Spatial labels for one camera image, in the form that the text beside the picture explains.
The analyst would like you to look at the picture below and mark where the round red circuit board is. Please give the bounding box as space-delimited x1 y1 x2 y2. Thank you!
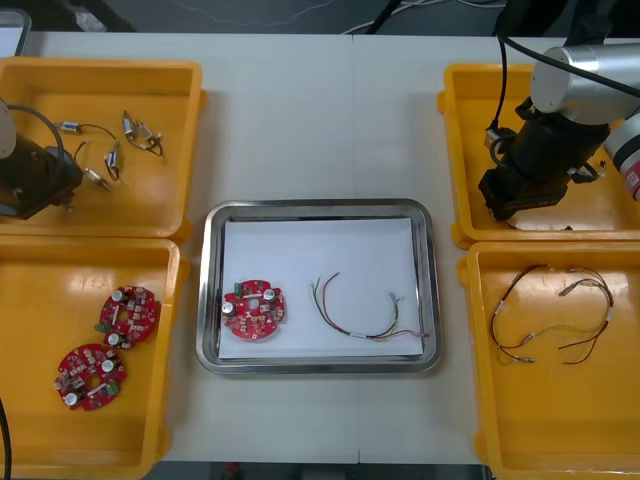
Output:
221 279 290 345
53 342 127 412
93 284 160 352

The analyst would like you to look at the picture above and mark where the white floor cable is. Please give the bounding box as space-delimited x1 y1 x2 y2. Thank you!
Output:
399 0 504 11

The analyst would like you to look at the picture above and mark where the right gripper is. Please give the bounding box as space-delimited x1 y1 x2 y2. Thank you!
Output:
477 165 571 222

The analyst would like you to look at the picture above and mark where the yellow-orange plastic bin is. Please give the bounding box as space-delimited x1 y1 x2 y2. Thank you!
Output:
457 240 640 480
0 56 209 246
0 234 191 480
435 62 640 251

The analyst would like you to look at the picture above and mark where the white paper sheet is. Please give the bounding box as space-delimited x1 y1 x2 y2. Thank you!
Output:
217 217 425 360

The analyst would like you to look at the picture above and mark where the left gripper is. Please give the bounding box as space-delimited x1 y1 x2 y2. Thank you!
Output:
0 147 84 221

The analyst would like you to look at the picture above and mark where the person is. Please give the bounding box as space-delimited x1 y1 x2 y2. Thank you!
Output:
494 0 619 49

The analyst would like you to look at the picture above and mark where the steel tray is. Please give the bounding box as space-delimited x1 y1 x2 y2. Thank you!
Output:
196 198 445 377

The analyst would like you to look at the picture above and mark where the grey-rimmed tray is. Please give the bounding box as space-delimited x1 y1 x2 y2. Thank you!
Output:
0 10 32 61

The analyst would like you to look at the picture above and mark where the black floor cable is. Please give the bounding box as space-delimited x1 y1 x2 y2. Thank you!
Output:
339 0 416 36

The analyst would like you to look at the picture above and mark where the black equipment base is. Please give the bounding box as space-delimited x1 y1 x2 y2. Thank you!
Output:
29 0 139 34

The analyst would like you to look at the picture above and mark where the blue label metal solenoid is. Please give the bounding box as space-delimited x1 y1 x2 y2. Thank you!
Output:
74 141 112 193

